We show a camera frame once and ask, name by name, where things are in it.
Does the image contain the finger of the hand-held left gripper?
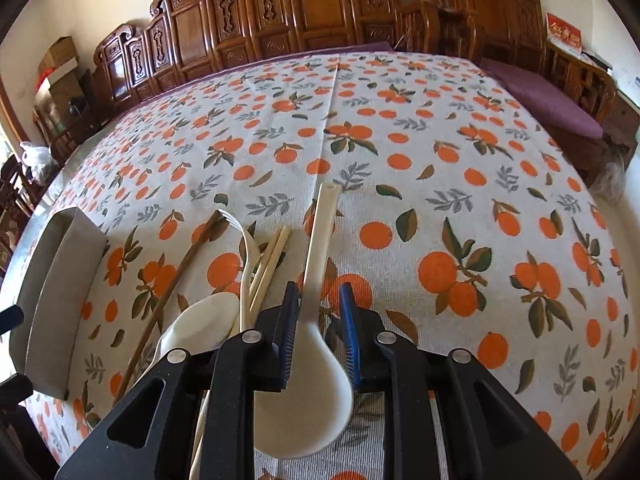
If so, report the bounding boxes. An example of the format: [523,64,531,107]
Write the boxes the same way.
[0,305,25,334]
[0,375,34,403]

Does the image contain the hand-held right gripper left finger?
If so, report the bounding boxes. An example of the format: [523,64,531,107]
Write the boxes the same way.
[55,282,301,480]

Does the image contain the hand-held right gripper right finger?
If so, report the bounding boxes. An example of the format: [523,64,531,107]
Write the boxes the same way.
[340,282,583,480]

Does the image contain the grey metal container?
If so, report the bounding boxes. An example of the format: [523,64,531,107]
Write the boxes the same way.
[9,206,110,402]

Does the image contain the white spoon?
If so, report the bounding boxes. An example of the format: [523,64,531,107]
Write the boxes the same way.
[252,182,355,459]
[152,291,242,366]

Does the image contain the white fork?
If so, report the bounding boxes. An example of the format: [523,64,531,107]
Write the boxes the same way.
[216,209,261,333]

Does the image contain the dark brown chopstick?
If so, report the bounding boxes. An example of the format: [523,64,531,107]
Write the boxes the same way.
[111,209,224,407]

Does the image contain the wooden dining chair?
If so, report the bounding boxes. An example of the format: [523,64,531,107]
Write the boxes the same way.
[0,155,46,261]

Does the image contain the clear plastic bag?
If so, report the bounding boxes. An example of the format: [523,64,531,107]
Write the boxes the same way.
[20,141,56,181]

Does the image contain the orange fruit print tablecloth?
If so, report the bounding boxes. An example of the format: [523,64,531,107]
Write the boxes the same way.
[22,52,636,480]

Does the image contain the flat white box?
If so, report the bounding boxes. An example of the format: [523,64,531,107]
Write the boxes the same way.
[37,67,81,92]

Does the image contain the brown cardboard box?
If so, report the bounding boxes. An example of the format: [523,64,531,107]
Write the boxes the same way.
[39,36,78,73]

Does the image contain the translucent plastic bag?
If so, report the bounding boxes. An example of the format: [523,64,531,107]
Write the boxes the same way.
[592,145,628,203]

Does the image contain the purple armchair cushion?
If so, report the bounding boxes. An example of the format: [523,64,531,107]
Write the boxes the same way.
[480,57,606,138]

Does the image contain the carved wooden sofa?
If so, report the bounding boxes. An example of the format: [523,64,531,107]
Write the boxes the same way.
[91,0,481,111]

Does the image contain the wooden side table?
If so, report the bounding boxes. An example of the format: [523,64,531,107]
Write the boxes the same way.
[582,50,640,133]

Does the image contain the carved wooden armchair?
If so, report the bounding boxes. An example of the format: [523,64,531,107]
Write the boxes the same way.
[415,0,618,126]

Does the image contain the red desk calendar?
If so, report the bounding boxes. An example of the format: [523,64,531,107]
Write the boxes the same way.
[545,12,583,56]

